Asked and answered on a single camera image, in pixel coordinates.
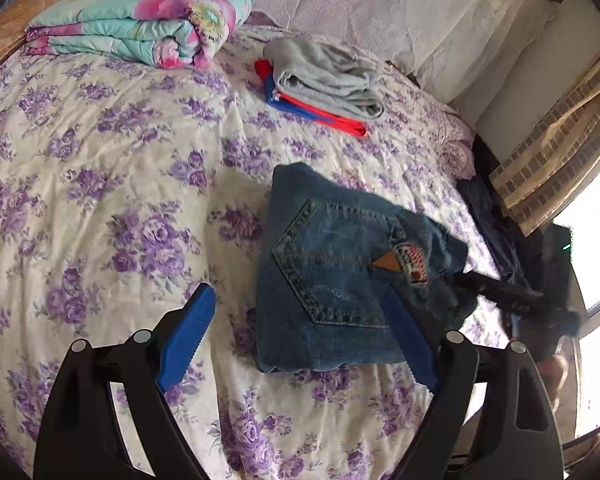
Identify dark navy clothing pile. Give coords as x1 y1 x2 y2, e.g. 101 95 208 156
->
455 134 531 281

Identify folded red blue garment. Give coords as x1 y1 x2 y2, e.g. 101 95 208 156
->
253 58 367 138

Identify purple floral bed sheet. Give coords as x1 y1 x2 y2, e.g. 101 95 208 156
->
0 25 496 479

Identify striped beige curtain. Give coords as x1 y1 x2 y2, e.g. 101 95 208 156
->
490 55 600 236

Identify white lace pillow cover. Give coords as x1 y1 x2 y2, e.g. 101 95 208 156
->
252 0 554 118

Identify folded floral teal quilt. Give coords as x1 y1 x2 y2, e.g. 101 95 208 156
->
26 0 252 70

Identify folded grey sweatpants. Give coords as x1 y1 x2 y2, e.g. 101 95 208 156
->
263 37 385 122

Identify blue denim jeans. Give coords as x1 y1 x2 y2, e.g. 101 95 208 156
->
256 162 477 373

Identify person's right hand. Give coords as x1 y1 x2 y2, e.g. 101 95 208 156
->
536 354 569 412

